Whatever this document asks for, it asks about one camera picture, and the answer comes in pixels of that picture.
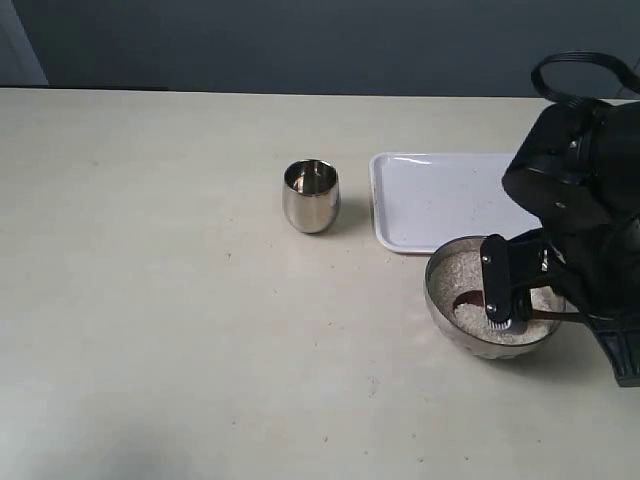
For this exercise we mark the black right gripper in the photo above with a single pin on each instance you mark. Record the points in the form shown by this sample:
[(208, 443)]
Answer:
[(577, 171)]

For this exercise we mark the dark red wooden spoon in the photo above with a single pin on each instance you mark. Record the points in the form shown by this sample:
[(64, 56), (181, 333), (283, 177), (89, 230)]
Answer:
[(476, 297)]

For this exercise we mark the steel bowl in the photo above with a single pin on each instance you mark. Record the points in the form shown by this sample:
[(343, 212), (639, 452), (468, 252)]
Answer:
[(475, 347)]

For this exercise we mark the steel cup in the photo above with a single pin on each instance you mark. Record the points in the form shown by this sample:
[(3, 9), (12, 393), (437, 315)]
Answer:
[(311, 195)]

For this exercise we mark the white rectangular tray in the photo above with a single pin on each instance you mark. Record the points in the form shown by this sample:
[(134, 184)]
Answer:
[(423, 200)]

